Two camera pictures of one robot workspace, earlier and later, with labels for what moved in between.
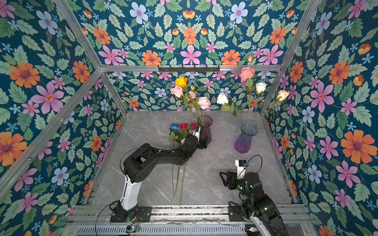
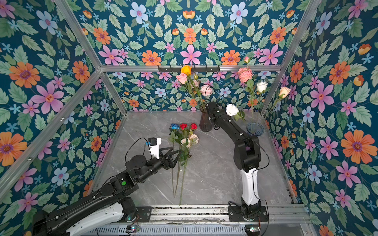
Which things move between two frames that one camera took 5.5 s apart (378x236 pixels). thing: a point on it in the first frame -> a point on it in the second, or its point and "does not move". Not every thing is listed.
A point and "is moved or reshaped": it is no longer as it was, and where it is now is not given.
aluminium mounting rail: x=296 y=214 does not move
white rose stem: x=222 y=99 is moved or reshaped
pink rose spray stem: x=189 y=97 -> x=193 y=85
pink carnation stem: x=248 y=73 is moved or reshaped
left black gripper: x=204 y=144 -> x=170 y=163
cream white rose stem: x=281 y=96 is moved or reshaped
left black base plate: x=144 y=215 does not move
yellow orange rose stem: x=181 y=82 -> x=187 y=70
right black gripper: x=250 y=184 -> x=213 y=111
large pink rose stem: x=204 y=104 -> x=206 y=90
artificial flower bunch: x=178 y=132 does not move
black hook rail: x=189 y=70 does not move
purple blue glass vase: x=242 y=143 is moved or reshaped
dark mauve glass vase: x=205 y=129 is moved or reshaped
